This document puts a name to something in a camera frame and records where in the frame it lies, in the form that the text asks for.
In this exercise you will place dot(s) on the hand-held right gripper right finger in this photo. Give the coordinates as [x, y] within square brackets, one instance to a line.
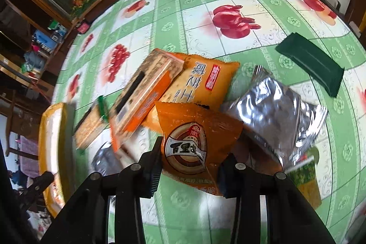
[224, 181]

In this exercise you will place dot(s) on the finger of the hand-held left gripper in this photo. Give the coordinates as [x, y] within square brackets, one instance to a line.
[37, 182]

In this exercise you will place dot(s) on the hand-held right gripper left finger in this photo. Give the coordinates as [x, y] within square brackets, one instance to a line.
[154, 175]

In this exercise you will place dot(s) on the yellow cardboard tray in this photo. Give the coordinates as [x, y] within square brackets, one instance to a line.
[54, 152]

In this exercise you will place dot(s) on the orange round-logo snack packet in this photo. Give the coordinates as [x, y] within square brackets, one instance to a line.
[194, 129]

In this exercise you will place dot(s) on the clear cracker packet orange edge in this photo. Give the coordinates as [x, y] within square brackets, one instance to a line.
[137, 101]

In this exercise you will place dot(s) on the clear cracker packet green end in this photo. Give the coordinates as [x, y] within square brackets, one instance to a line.
[88, 124]

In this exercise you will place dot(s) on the green-yellow snack packet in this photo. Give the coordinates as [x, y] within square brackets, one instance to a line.
[304, 178]

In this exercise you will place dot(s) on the silver foil snack packet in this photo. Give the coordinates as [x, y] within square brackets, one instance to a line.
[271, 115]

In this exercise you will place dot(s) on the orange-yellow cracker packet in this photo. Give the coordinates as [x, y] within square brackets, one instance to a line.
[200, 81]

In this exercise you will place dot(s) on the dark green snack packet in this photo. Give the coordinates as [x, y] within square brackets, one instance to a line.
[310, 62]

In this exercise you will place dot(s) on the small silver snack packet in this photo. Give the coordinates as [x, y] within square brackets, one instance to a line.
[104, 158]

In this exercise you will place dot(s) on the blue thermos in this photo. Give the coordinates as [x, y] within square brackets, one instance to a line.
[43, 41]

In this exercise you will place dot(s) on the green fruit-print tablecloth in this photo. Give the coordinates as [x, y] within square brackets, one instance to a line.
[200, 26]

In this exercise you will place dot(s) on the small red jar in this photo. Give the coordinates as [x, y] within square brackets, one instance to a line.
[83, 28]

